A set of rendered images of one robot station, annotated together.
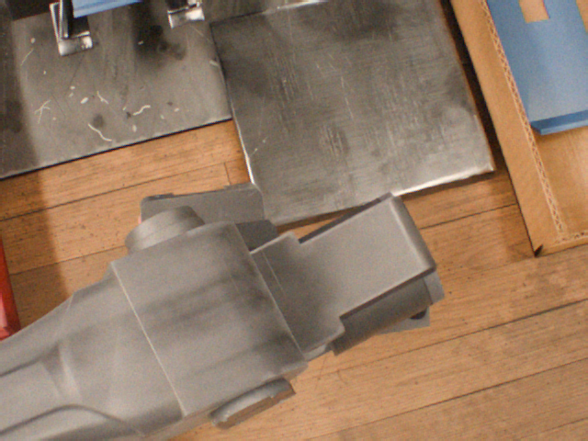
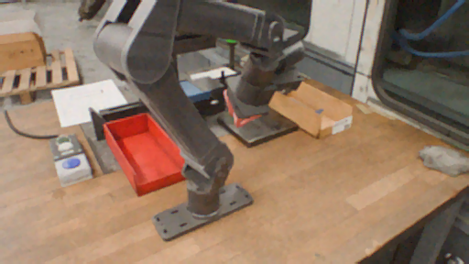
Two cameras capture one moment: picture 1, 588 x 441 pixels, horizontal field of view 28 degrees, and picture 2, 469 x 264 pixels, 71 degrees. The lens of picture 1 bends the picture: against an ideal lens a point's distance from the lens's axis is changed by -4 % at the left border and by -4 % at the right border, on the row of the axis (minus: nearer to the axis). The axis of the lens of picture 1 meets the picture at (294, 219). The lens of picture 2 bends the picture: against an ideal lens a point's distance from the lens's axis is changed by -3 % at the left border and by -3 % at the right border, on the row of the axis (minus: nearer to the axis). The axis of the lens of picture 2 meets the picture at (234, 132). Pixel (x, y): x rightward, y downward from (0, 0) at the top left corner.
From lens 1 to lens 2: 0.64 m
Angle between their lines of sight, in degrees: 44
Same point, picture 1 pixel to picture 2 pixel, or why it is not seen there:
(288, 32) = not seen: hidden behind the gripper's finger
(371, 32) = not seen: hidden behind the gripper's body
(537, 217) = (313, 125)
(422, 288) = (299, 45)
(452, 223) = (293, 138)
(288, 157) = (247, 131)
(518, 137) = (300, 111)
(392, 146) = (271, 126)
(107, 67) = not seen: hidden behind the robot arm
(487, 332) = (315, 152)
